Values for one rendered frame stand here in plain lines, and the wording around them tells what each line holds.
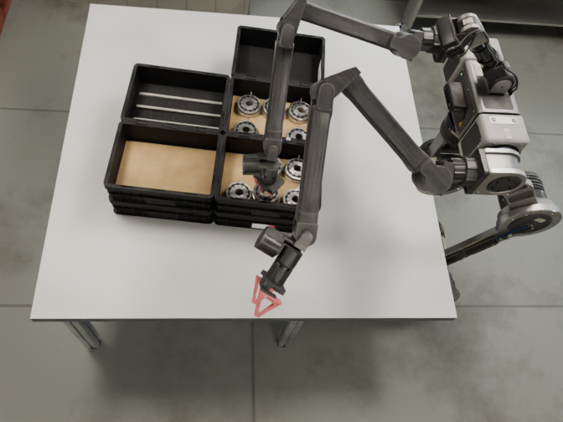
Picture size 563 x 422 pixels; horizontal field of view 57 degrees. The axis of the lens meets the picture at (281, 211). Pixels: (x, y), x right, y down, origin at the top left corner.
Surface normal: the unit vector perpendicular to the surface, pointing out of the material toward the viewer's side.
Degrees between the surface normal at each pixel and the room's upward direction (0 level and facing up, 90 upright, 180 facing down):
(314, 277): 0
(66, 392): 0
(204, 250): 0
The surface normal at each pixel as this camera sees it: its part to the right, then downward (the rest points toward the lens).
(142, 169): 0.12, -0.47
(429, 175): 0.12, 0.18
